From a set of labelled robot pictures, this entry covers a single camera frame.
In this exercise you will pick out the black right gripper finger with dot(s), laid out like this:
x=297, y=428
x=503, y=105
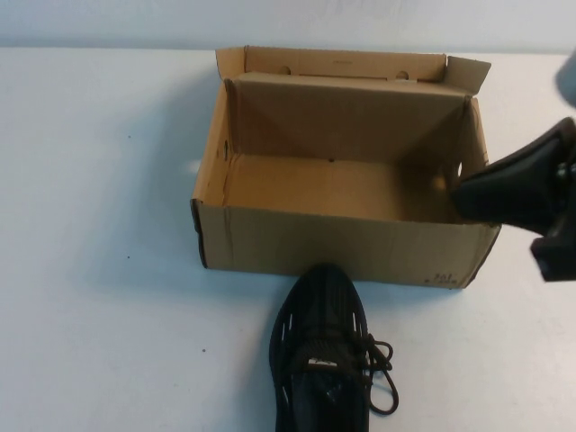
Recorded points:
x=508, y=189
x=555, y=252

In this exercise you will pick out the black knit sneaker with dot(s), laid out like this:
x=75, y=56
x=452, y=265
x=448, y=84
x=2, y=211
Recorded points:
x=324, y=306

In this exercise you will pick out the brown cardboard shoe box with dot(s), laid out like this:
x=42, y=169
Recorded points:
x=337, y=243

